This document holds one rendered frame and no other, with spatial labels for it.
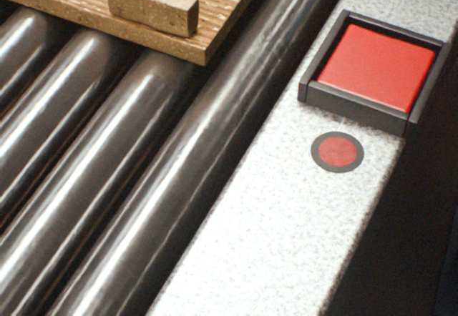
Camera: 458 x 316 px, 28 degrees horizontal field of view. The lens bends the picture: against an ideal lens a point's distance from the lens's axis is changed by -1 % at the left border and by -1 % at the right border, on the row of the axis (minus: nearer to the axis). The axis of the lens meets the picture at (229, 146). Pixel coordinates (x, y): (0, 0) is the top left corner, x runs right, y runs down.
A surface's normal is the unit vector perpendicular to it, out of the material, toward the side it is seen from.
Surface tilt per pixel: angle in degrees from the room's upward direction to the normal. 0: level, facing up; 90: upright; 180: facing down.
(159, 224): 31
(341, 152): 0
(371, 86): 0
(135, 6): 96
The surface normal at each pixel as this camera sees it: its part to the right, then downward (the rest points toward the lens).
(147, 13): -0.39, 0.70
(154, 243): 0.59, -0.27
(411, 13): 0.01, -0.64
